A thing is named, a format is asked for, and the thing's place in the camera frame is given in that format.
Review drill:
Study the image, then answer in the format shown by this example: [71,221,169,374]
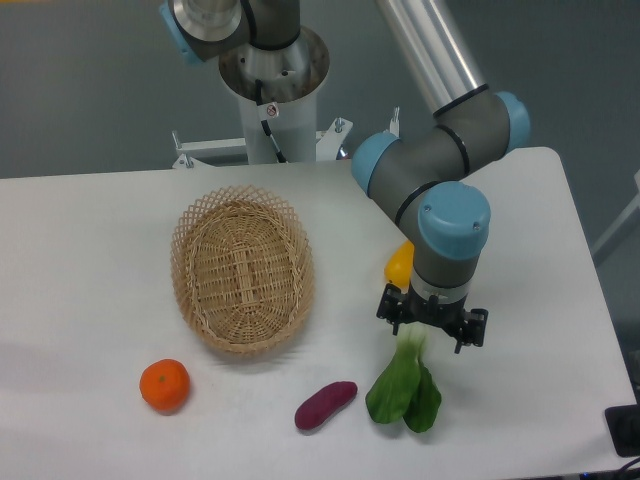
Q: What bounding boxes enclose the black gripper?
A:
[376,279,488,353]

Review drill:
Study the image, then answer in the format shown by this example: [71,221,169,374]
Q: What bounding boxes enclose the green leafy vegetable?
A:
[365,322,442,433]

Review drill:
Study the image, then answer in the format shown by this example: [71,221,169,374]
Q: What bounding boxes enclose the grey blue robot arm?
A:
[160,1,530,347]

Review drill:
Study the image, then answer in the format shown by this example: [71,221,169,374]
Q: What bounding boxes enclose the yellow mango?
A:
[384,241,414,289]

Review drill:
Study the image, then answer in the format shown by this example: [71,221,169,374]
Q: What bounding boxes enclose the purple sweet potato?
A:
[294,381,358,431]

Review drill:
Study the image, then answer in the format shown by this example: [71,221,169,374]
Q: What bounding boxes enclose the woven wicker basket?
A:
[170,185,315,356]

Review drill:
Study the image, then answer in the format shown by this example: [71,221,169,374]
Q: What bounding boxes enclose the black device at table edge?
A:
[604,404,639,457]

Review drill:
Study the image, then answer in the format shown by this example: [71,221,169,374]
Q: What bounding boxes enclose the orange tangerine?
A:
[139,359,191,414]

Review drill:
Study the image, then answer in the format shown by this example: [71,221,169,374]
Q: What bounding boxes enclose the white metal mounting frame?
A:
[170,106,404,169]

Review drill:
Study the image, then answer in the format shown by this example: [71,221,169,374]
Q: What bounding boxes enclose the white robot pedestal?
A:
[219,27,330,163]

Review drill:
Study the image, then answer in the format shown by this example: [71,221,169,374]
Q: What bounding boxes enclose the black cable on pedestal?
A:
[253,78,290,165]

